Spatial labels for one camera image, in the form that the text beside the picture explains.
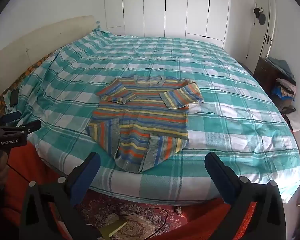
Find dark wooden dresser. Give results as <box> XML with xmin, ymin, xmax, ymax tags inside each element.
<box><xmin>254</xmin><ymin>56</ymin><xmax>290</xmax><ymax>111</ymax></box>

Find person's red fleece clothing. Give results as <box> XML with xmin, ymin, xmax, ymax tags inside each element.
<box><xmin>0</xmin><ymin>140</ymin><xmax>257</xmax><ymax>240</ymax></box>

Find white door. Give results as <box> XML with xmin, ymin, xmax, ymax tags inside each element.
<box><xmin>247</xmin><ymin>0</ymin><xmax>278</xmax><ymax>73</ymax></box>

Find thin black cable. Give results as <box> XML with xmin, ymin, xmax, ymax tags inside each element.
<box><xmin>7</xmin><ymin>164</ymin><xmax>33</xmax><ymax>183</ymax></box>
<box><xmin>115</xmin><ymin>206</ymin><xmax>169</xmax><ymax>240</ymax></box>

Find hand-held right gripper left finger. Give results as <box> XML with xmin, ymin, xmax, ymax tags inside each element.
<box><xmin>19</xmin><ymin>152</ymin><xmax>102</xmax><ymax>240</ymax></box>

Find striped knit sweater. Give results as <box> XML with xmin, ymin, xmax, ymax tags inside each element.
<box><xmin>85</xmin><ymin>75</ymin><xmax>205</xmax><ymax>174</ymax></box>

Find teal checked bed cover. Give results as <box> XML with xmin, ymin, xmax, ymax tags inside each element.
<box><xmin>5</xmin><ymin>27</ymin><xmax>300</xmax><ymax>205</ymax></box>

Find red patterned rug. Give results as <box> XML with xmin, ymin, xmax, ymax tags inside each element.
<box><xmin>75</xmin><ymin>189</ymin><xmax>190</xmax><ymax>240</ymax></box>

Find cream bed headboard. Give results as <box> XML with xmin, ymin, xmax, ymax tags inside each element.
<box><xmin>0</xmin><ymin>15</ymin><xmax>97</xmax><ymax>87</ymax></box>

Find orange floral pillow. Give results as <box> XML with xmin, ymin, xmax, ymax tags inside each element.
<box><xmin>0</xmin><ymin>52</ymin><xmax>58</xmax><ymax>115</ymax></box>

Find colourful clothes pile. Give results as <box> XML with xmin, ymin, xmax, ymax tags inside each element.
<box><xmin>271</xmin><ymin>78</ymin><xmax>297</xmax><ymax>102</ymax></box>

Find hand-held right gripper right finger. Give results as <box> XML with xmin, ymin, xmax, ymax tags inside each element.
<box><xmin>204</xmin><ymin>152</ymin><xmax>290</xmax><ymax>240</ymax></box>

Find grey folded clothes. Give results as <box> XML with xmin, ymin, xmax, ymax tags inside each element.
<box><xmin>267</xmin><ymin>56</ymin><xmax>297</xmax><ymax>85</ymax></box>

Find white bag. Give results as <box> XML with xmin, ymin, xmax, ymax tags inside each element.
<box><xmin>287</xmin><ymin>110</ymin><xmax>300</xmax><ymax>133</ymax></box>

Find white wardrobe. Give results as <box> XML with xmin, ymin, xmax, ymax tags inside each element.
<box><xmin>104</xmin><ymin>0</ymin><xmax>232</xmax><ymax>48</ymax></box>

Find black hanging hat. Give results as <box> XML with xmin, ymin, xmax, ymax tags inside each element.
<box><xmin>253</xmin><ymin>4</ymin><xmax>266</xmax><ymax>26</ymax></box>

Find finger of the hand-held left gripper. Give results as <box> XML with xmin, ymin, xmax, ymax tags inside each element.
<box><xmin>0</xmin><ymin>119</ymin><xmax>42</xmax><ymax>134</ymax></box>
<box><xmin>0</xmin><ymin>111</ymin><xmax>22</xmax><ymax>127</ymax></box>

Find yellow book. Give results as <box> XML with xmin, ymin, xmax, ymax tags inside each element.
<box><xmin>100</xmin><ymin>219</ymin><xmax>128</xmax><ymax>239</ymax></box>

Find black phone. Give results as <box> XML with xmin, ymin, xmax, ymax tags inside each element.
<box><xmin>9</xmin><ymin>89</ymin><xmax>20</xmax><ymax>106</ymax></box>

